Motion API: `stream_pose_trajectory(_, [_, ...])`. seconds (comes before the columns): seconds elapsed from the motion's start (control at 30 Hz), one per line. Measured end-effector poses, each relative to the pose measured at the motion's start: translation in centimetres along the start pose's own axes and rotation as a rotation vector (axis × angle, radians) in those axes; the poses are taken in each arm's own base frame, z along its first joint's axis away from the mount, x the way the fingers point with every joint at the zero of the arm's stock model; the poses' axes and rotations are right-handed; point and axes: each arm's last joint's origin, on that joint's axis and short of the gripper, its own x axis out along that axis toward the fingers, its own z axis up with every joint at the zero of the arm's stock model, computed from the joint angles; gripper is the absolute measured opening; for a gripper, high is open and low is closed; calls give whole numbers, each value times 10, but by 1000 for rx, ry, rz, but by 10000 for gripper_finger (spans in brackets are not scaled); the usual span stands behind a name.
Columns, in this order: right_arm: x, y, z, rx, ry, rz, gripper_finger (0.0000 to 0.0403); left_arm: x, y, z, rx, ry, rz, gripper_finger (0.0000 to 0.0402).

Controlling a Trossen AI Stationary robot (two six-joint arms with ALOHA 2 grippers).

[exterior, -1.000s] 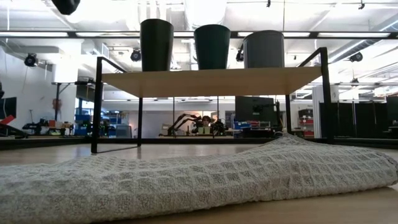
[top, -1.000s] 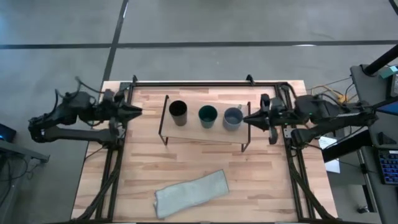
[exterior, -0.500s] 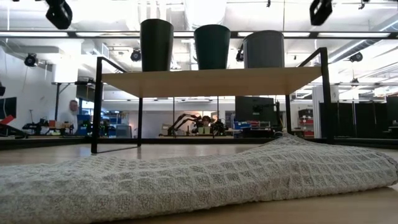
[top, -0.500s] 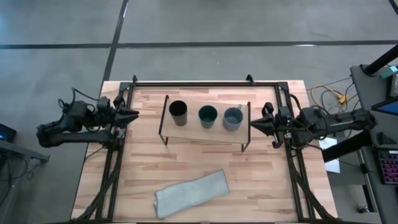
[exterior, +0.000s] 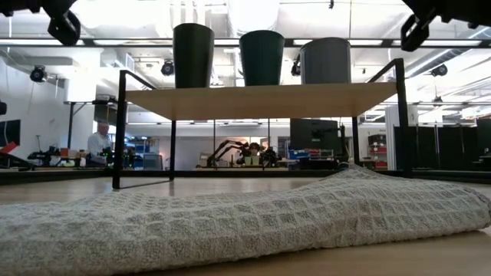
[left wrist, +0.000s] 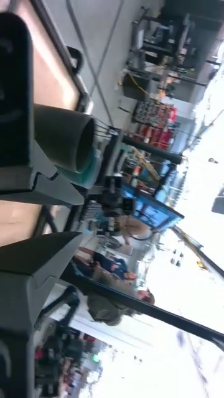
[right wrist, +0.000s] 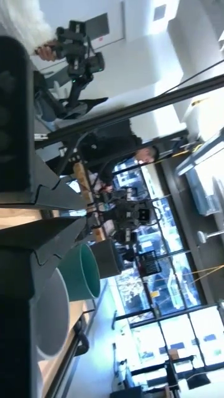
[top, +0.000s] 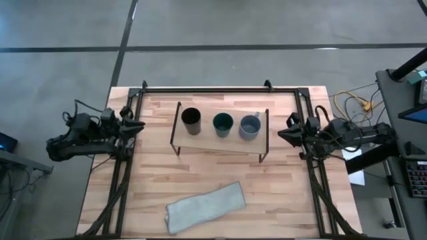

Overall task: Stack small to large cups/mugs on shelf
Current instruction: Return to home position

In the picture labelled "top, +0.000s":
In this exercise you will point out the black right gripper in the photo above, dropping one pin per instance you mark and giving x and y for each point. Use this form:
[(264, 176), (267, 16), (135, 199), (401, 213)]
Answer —
[(305, 133)]

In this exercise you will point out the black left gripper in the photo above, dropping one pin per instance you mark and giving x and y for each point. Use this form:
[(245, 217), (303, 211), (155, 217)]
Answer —
[(111, 128)]

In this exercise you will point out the black cup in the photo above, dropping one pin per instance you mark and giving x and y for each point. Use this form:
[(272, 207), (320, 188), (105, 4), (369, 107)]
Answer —
[(191, 120)]

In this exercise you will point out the dark green cup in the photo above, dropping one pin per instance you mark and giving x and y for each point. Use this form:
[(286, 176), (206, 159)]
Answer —
[(223, 125)]

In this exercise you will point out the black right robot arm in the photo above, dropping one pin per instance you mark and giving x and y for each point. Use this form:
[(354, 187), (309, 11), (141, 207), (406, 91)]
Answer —
[(360, 135)]

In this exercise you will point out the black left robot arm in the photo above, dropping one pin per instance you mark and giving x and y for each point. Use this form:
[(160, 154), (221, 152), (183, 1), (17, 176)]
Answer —
[(73, 143)]

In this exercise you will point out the wooden shelf with black legs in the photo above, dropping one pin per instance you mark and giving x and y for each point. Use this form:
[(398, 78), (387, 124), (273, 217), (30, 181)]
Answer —
[(207, 141)]

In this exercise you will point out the white paper sheet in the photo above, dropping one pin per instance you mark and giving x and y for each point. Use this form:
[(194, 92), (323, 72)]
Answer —
[(355, 175)]

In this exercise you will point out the grey folded cloth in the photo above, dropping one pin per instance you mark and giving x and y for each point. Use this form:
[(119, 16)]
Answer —
[(205, 206)]

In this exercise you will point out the grey low side table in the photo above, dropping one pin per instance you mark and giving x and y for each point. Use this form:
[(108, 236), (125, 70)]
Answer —
[(23, 163)]

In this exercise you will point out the grey side desk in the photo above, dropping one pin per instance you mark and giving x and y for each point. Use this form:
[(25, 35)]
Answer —
[(413, 146)]

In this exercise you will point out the blue lit device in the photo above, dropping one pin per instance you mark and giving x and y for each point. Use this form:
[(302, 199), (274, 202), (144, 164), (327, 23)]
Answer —
[(6, 142)]

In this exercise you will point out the keyboard with coloured keys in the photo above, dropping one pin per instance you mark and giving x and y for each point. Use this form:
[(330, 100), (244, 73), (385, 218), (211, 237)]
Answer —
[(417, 178)]

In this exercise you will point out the black diagonal pole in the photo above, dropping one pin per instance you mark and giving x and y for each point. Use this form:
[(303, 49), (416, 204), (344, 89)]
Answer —
[(408, 66)]

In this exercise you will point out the teal small box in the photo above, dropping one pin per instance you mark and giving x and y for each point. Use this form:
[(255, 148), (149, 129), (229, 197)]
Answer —
[(417, 76)]

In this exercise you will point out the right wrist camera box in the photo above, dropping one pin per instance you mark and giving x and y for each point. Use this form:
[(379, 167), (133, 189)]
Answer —
[(313, 126)]

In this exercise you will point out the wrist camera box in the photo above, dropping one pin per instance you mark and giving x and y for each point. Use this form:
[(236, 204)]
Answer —
[(313, 126), (107, 118)]

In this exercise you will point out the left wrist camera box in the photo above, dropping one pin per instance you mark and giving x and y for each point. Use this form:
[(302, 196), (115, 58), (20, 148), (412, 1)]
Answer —
[(107, 118)]

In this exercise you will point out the black aluminium table frame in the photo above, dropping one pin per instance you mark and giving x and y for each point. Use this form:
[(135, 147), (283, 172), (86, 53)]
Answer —
[(313, 186)]

